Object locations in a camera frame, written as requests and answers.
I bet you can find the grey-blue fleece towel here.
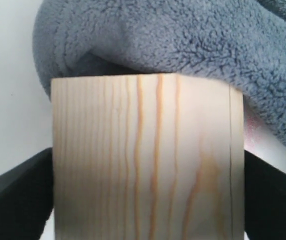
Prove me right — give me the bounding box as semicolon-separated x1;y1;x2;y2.
32;0;286;146

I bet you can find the light wooden cube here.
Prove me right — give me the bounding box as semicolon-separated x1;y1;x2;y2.
51;73;245;240

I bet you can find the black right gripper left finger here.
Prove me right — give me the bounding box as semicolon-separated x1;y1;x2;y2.
0;148;54;240

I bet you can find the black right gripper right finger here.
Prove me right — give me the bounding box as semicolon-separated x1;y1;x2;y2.
244;151;286;240

